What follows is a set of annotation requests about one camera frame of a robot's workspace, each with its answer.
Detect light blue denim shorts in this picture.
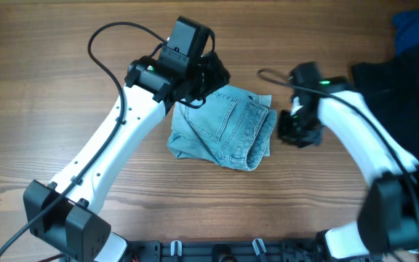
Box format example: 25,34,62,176
167,85,277,171

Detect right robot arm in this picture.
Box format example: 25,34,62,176
278,62,419,261

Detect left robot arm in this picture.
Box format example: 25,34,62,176
23,17,230,261

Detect black garment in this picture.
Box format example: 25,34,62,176
351,45,419,161

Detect right black cable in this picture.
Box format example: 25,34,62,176
256,68,419,262

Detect black cable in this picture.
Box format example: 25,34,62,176
0,21,169,262
256,68,419,262

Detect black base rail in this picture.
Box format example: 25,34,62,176
120,238,326,262

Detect left black cable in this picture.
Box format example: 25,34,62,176
0,21,169,262

